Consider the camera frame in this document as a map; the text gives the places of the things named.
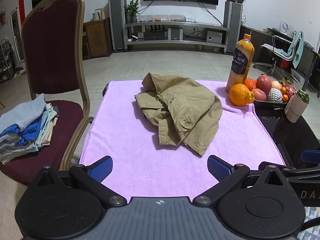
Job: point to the chrome office chair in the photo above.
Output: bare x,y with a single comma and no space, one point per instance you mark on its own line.
272,48

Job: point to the brown wooden cabinet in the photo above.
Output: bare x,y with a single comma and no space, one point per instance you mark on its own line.
96,40

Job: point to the pink dragon fruit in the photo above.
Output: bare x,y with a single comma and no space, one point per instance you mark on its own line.
290,90

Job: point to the black fruit tray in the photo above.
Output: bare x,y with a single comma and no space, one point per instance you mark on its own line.
270,104

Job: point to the fruit in white foam net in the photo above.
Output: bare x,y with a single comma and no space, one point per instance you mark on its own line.
274,95

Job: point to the pinkish red apple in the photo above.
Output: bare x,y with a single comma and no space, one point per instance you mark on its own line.
259,95

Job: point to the khaki pants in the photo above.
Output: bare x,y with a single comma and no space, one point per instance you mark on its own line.
185,105

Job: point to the grey television stand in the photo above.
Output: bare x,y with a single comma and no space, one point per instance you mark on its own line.
175,24

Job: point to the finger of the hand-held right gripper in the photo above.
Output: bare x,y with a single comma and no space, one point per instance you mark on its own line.
311,156
302,170

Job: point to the orange fruit in red net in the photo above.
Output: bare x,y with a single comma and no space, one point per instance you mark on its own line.
251,83

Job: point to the grey subwoofer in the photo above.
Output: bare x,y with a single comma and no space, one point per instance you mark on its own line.
214,36

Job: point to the pale peach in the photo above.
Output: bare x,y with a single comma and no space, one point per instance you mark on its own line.
276,84

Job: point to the potted green plant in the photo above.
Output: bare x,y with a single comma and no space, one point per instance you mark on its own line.
132,10

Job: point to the orange juice bottle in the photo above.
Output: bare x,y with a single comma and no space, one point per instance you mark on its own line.
241,60

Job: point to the teal cloth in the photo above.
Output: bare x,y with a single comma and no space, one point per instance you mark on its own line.
297,47

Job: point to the red wall banner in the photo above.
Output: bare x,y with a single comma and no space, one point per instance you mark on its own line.
21,5

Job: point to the dark sideboard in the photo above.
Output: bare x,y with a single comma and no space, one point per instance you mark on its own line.
260,36

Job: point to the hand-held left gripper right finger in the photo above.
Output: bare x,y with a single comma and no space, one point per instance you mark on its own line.
218,167

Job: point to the white kettle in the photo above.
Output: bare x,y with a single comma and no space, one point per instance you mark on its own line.
96,16

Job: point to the black router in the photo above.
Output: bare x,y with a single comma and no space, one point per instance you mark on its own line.
153,36

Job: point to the pink towel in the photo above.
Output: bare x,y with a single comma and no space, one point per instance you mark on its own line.
125,142

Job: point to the small white fan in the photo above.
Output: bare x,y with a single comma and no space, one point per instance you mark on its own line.
286,28

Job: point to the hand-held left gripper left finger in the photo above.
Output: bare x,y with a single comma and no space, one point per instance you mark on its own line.
100,168

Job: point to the stack of folded clothes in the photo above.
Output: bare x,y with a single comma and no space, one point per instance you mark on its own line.
25,120

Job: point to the dark red apple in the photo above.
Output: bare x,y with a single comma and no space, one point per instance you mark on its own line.
264,82

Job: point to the large orange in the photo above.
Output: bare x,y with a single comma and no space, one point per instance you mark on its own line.
240,95

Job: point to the grey tall speaker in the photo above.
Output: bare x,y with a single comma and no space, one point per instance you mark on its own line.
117,22
232,25

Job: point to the maroon padded chair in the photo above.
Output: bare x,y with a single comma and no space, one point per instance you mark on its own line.
55,42

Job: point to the small tangerine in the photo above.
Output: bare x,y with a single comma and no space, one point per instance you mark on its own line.
283,90
285,98

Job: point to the small silver speaker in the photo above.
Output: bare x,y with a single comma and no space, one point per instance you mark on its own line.
175,33

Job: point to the white cup with green lid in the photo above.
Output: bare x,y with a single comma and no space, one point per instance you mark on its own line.
296,107

